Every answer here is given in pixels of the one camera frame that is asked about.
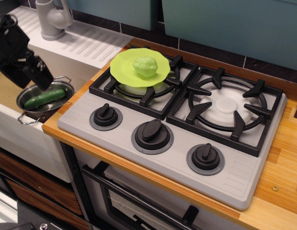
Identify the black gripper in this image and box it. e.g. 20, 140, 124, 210
0, 14, 54, 91

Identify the dark green toy pickle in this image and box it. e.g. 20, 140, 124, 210
24, 89, 65, 110

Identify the light green toy cauliflower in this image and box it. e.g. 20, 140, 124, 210
133, 57, 158, 77

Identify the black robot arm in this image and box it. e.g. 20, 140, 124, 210
0, 0, 54, 90

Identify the small stainless steel pot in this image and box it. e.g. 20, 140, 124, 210
16, 76, 75, 125

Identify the lime green plastic plate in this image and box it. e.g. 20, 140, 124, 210
110, 48, 171, 87

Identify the grey toy faucet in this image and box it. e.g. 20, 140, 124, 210
35, 0, 73, 41

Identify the black left stove knob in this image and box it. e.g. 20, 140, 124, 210
89, 103, 123, 131

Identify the black stove knob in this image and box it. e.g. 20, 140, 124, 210
186, 143, 225, 176
131, 119, 174, 155
89, 103, 123, 131

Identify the white left burner disc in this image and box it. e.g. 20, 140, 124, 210
119, 70, 177, 96

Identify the white burner disc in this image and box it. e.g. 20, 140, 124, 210
194, 87, 258, 127
119, 70, 177, 96

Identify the wooden drawer front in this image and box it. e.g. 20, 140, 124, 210
0, 148, 90, 230

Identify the black middle stove knob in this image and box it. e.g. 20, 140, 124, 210
131, 119, 174, 155

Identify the black left burner grate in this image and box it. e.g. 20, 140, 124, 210
89, 46, 199, 120

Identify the black burner grate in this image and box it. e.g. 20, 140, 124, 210
89, 46, 199, 120
166, 67, 284, 157

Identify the toy oven door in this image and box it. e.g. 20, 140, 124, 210
75, 150, 241, 230

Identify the grey toy stove top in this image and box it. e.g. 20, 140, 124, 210
57, 45, 288, 211

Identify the black right stove knob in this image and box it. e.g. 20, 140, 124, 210
186, 143, 225, 176

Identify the white right burner disc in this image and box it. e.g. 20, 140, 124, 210
194, 87, 258, 127

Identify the black right burner grate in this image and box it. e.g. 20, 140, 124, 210
166, 67, 284, 157

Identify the black oven door handle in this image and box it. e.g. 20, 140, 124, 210
81, 165, 198, 230

